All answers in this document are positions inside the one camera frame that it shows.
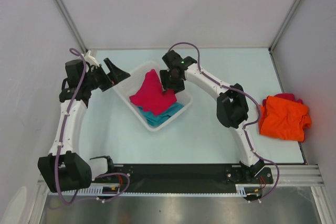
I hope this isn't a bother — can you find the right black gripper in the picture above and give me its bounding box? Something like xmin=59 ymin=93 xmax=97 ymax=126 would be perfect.
xmin=160 ymin=69 xmax=185 ymax=94

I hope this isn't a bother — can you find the orange t shirt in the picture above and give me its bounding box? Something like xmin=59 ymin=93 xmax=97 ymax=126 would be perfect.
xmin=258 ymin=96 xmax=312 ymax=142

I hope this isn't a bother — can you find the aluminium rail frame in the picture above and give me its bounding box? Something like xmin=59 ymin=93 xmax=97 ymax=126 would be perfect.
xmin=37 ymin=164 xmax=324 ymax=187

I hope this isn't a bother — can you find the magenta t shirt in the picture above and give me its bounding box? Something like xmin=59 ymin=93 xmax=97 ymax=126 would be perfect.
xmin=129 ymin=69 xmax=177 ymax=116

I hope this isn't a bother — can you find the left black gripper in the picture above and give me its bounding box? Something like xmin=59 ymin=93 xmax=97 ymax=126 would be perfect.
xmin=83 ymin=58 xmax=130 ymax=92

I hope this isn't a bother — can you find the white plastic laundry basket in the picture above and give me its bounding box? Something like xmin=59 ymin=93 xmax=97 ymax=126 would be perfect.
xmin=113 ymin=61 xmax=193 ymax=132

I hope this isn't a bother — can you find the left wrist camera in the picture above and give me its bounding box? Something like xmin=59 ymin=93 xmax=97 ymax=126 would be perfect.
xmin=82 ymin=50 xmax=100 ymax=67

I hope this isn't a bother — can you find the slotted white cable duct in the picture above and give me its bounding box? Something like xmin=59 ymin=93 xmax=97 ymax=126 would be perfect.
xmin=77 ymin=185 xmax=247 ymax=197

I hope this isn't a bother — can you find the dark pink t shirt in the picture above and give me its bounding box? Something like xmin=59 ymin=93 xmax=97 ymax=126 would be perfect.
xmin=275 ymin=93 xmax=303 ymax=104

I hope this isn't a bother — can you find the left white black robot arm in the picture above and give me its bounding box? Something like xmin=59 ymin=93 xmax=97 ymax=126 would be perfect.
xmin=37 ymin=58 xmax=130 ymax=193

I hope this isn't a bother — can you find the teal t shirt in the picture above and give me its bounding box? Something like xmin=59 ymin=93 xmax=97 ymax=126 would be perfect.
xmin=138 ymin=102 xmax=184 ymax=127

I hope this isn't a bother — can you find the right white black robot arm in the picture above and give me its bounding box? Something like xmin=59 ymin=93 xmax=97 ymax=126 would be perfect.
xmin=160 ymin=50 xmax=265 ymax=183

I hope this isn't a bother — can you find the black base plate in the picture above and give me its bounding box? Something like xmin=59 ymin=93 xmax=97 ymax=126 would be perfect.
xmin=89 ymin=163 xmax=274 ymax=194

